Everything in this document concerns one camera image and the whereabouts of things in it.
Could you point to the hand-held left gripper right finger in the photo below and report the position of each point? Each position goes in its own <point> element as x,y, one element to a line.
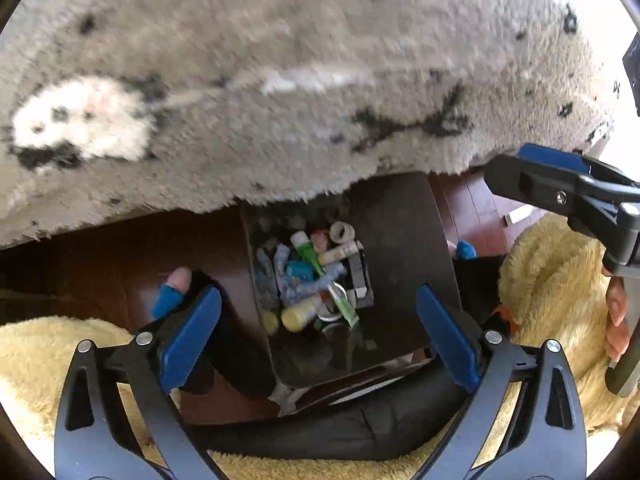
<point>447,340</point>

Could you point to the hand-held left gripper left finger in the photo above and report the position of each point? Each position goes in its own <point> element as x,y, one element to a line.
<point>192,335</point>

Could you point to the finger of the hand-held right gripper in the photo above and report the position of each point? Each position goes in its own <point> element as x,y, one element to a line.
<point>545,190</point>
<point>555,157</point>

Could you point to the black trash bin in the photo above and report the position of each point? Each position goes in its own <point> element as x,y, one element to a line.
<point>400,240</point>

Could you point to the person's right hand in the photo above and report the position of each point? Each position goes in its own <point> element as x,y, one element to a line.
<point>617,315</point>

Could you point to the small white box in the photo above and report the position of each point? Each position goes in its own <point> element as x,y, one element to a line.
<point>517,216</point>

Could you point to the person's left foot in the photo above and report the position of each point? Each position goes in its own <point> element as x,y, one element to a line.
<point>167,302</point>

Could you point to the person's foot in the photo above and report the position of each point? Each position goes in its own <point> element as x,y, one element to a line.
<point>167,302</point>
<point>466,250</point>

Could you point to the person's right foot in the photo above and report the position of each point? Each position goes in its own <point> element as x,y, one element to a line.
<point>466,250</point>

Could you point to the yellow fleece garment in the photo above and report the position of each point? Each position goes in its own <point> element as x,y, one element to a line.
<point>545,285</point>

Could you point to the clear plastic wrapper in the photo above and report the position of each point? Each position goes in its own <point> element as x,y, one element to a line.
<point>272,265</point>

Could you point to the green clear sachet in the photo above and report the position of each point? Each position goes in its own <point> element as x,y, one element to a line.
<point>345,307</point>

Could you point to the yellow bottle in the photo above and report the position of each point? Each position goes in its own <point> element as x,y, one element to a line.
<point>300,315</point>

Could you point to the dark angular object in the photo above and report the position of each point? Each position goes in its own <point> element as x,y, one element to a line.
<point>634,75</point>

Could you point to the white round lid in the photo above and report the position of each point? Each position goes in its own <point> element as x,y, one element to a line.
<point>327,318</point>

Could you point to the blue packet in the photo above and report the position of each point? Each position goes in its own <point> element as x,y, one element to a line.
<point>300,272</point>

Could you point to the cream tube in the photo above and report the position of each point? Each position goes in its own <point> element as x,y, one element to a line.
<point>340,255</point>

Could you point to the green tube white cap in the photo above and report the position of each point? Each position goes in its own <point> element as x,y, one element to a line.
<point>309,255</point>

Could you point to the black leggings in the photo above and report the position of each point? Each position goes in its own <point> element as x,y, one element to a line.
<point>325,430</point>

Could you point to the red small item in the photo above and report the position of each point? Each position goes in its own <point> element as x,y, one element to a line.
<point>318,239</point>

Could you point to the white tape roll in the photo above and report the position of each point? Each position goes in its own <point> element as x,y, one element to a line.
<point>335,227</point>

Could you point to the grey shaggy patterned rug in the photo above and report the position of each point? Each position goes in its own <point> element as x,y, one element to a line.
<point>250,60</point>

